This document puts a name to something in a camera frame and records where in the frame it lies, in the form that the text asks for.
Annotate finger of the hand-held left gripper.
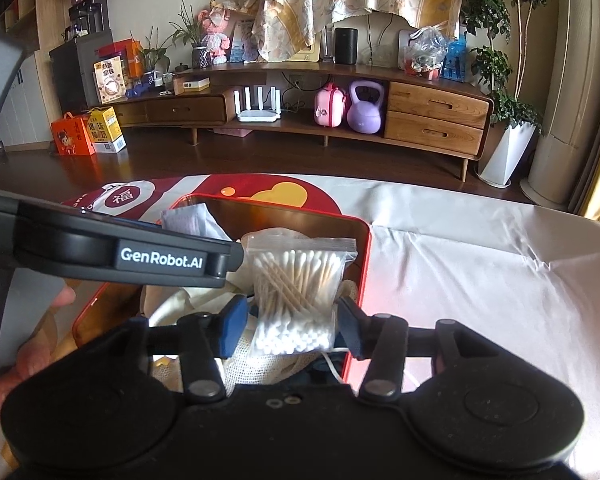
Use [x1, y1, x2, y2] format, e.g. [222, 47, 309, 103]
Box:
[227, 244, 246, 280]

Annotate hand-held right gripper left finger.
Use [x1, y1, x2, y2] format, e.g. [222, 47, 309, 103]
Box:
[115, 294, 251, 403]

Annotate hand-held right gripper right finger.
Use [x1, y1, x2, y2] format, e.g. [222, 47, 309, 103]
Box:
[336, 296, 481, 403]

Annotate white tissue packet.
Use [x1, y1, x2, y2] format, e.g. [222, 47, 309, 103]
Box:
[160, 204, 231, 243]

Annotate red tin box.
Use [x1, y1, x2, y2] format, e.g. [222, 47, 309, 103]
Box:
[71, 194, 372, 386]

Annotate bag of cotton swabs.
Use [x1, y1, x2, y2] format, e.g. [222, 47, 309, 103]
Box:
[240, 230, 358, 358]

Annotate person's left hand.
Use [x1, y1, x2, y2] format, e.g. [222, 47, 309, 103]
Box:
[0, 285, 77, 411]

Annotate white mesh cloth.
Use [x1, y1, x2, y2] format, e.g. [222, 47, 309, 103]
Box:
[150, 347, 331, 393]

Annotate orange gift box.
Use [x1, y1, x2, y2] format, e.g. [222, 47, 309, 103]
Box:
[50, 112, 97, 157]

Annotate yellow carton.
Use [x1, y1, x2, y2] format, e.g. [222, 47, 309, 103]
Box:
[82, 106, 127, 154]

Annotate white red printed tablecloth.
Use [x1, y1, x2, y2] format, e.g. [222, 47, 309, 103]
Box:
[0, 174, 600, 480]

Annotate white router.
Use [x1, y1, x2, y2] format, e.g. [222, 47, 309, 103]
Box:
[234, 86, 282, 123]

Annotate dark cabinet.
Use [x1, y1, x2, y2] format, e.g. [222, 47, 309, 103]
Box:
[49, 30, 115, 116]

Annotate pink case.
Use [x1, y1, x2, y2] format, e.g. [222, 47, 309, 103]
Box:
[314, 84, 350, 127]

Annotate small white wooden box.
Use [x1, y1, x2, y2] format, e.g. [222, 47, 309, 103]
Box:
[172, 76, 211, 96]

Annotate small potted plant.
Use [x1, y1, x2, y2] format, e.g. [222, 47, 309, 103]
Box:
[140, 27, 173, 86]

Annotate purple kettlebell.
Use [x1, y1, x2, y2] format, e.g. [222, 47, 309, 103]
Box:
[346, 80, 385, 134]

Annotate red orange box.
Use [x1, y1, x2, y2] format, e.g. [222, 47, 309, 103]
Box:
[97, 38, 143, 86]

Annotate potted plant dark vase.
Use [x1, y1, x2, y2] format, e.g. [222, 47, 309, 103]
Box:
[170, 0, 213, 70]

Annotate blue picture card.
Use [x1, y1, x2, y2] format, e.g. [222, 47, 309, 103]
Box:
[230, 20, 261, 63]

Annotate pink plush doll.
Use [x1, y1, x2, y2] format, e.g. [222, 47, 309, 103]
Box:
[197, 0, 231, 65]

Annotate black coffee machine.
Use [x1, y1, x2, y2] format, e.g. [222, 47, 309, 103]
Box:
[62, 0, 110, 41]

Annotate potted tree white planter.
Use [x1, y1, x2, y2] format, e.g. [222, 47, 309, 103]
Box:
[462, 0, 558, 188]

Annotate wooden TV cabinet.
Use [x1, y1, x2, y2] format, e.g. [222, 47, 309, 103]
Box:
[92, 60, 495, 182]

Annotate black speaker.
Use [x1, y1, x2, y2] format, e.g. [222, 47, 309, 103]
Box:
[334, 26, 359, 65]

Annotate filled clear plastic bag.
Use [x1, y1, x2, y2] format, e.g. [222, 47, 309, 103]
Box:
[405, 25, 451, 78]

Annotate blue plastic object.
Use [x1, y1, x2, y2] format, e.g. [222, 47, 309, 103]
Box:
[442, 35, 468, 82]

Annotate white standing air conditioner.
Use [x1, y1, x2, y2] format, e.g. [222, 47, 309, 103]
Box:
[520, 0, 600, 211]

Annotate white cord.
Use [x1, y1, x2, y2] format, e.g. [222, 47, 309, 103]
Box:
[322, 347, 421, 391]

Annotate white wall cabinet with shelves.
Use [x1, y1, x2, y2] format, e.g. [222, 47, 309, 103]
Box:
[0, 0, 63, 148]

